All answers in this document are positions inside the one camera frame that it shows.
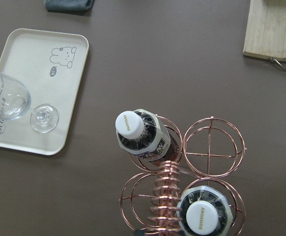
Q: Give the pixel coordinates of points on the clear wine glass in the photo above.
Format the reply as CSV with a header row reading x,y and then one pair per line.
x,y
15,102

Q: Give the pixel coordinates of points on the cream rabbit tray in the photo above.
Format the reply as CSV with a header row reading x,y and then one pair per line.
x,y
50,64

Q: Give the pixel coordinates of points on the grey folded cloth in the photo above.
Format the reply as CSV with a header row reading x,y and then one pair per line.
x,y
68,5

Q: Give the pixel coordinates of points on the wooden cutting board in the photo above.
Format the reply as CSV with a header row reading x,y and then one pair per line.
x,y
266,32

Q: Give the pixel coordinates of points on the tea bottle white cap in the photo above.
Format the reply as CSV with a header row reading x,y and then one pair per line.
x,y
142,134

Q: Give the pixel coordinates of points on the copper wire bottle basket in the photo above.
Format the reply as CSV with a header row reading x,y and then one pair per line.
x,y
210,150

